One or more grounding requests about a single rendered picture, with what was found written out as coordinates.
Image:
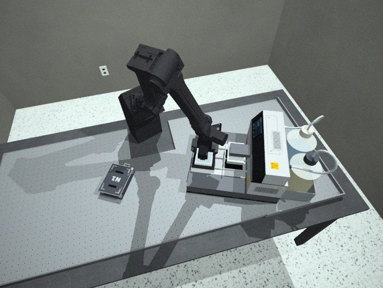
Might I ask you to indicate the white bottle with cap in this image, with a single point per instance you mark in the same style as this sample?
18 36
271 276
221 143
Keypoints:
300 141

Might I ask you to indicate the clear plastic bottle with black cap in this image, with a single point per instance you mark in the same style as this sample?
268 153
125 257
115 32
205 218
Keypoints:
301 181

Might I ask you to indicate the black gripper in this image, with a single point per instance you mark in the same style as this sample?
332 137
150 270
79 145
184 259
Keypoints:
213 149

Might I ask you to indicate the white well plate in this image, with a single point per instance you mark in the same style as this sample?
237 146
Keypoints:
207 162

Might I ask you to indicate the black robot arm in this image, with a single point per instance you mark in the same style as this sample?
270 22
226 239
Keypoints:
159 73

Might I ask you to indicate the white flexible hose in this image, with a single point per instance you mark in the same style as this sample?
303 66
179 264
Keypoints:
315 121

